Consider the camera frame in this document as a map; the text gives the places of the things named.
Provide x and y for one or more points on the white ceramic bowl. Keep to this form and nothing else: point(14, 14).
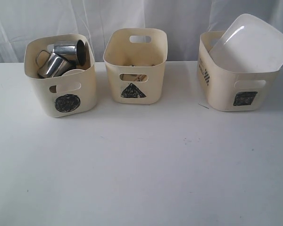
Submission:
point(73, 71)

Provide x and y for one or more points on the steel mug with round handle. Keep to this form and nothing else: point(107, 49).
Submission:
point(73, 51)

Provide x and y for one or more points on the steel mug with wire handle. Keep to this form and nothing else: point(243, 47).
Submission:
point(54, 66)

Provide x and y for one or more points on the white rectangular plate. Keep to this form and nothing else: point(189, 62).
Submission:
point(249, 45)

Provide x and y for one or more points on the cream bin with triangle mark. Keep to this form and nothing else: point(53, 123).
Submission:
point(136, 51)

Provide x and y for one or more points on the cream bin with circle mark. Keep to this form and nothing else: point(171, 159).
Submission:
point(63, 95)

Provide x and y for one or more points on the cream bin with square mark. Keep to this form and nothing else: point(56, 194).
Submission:
point(228, 91)

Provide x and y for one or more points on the white backdrop curtain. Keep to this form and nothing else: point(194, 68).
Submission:
point(22, 21)

